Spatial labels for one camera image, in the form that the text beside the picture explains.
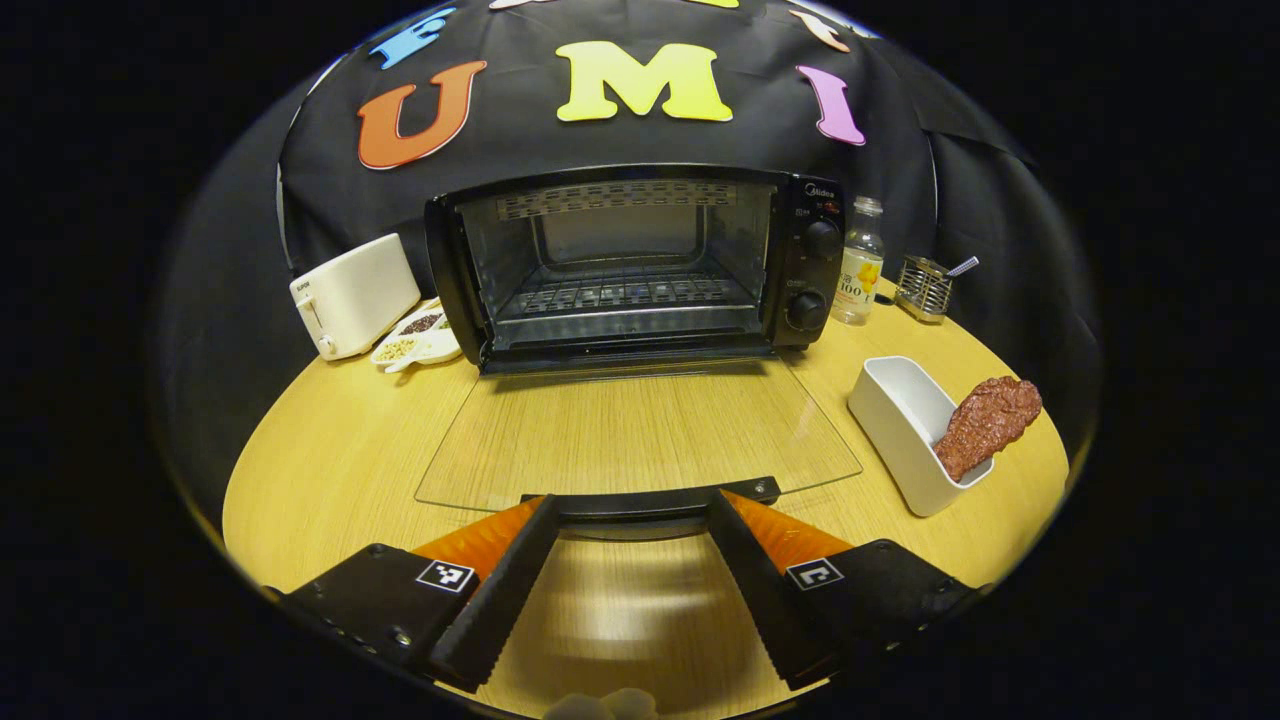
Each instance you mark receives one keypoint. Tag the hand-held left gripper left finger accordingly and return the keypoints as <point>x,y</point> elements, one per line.
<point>505,600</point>

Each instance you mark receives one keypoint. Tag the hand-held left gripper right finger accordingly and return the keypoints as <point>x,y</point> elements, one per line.
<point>765,600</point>

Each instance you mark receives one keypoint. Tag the brown meat piece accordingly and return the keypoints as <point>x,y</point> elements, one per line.
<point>985,420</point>

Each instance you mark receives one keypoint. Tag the black electric oven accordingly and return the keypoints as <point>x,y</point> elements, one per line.
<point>800,270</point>

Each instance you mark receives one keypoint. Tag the white rectangular dish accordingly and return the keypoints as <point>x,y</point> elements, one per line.
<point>900,420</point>

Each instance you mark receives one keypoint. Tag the white divided dish of beans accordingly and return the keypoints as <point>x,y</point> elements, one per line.
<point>415,345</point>

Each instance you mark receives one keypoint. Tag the clear glass bottle yellow label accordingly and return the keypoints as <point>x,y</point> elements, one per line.
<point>858,280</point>

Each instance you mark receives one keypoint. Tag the white toaster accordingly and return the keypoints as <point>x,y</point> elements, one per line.
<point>360,290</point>

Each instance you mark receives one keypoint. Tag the metal mesh holder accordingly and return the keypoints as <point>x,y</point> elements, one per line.
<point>922,290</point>

